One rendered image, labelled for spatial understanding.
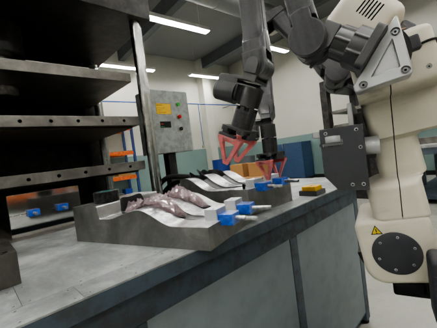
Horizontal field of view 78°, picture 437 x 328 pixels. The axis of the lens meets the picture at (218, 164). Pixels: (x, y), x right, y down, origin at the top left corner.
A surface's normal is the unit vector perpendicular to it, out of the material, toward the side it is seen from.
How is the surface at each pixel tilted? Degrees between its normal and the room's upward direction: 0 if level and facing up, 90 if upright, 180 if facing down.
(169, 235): 90
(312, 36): 90
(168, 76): 90
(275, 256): 90
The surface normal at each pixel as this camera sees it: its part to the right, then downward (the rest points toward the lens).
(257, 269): 0.69, -0.07
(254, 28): -0.47, -0.07
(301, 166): -0.76, 0.12
